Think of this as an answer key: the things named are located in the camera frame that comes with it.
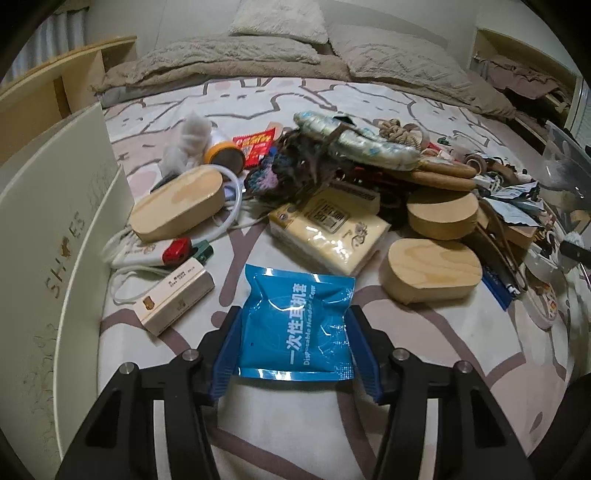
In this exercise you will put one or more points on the dark knitted cloth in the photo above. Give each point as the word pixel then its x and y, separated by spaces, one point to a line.
pixel 286 168

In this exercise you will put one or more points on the plain wooden coaster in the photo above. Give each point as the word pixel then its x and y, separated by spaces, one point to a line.
pixel 443 183

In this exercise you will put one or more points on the white fluffy cotton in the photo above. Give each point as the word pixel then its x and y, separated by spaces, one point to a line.
pixel 187 143

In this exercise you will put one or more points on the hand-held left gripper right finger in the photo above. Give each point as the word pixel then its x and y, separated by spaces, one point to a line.
pixel 364 360

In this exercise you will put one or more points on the wooden wall cubby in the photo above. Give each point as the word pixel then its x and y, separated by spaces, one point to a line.
pixel 517 41

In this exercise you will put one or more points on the beige duvet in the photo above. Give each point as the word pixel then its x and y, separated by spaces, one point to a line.
pixel 184 76

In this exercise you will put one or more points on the yellow tissue pack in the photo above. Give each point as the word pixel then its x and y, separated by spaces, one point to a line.
pixel 323 230

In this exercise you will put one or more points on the blue foil packet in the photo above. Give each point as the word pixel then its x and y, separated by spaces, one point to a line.
pixel 295 323

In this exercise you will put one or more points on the grey quilted pillow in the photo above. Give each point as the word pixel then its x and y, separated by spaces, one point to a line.
pixel 231 53
pixel 392 57

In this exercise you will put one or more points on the orange capped bottle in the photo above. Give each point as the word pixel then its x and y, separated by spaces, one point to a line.
pixel 226 154

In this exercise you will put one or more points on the white cardboard shoe box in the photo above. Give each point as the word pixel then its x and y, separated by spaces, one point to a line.
pixel 60 230

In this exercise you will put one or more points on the small cream box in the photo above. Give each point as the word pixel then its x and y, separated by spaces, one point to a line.
pixel 175 295

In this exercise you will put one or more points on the flat blue box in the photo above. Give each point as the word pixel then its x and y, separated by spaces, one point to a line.
pixel 496 286

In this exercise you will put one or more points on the pale blue curtain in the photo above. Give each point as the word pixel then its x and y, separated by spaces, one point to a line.
pixel 55 32

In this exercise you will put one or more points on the pile of clothes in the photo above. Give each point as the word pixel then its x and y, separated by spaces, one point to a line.
pixel 526 81

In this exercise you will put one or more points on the round wooden block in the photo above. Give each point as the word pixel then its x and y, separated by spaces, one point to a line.
pixel 441 214

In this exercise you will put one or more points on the panda wooden coaster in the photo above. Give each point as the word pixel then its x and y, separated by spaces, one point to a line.
pixel 452 168

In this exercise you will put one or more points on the red snack packet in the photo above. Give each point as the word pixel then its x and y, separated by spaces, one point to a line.
pixel 254 147

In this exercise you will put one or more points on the clear plastic container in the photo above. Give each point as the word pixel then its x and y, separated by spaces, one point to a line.
pixel 568 161

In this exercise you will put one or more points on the grey fluffy pillow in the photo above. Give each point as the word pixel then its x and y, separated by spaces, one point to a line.
pixel 277 21

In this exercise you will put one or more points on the oval wooden block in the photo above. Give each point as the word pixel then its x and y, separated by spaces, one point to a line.
pixel 429 270
pixel 175 203

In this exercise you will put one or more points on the floral fabric pouch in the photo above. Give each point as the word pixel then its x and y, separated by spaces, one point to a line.
pixel 369 145

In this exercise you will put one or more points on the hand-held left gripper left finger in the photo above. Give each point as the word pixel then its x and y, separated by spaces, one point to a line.
pixel 226 364

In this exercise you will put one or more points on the wooden shelf unit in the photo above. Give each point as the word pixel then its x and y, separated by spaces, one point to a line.
pixel 46 83

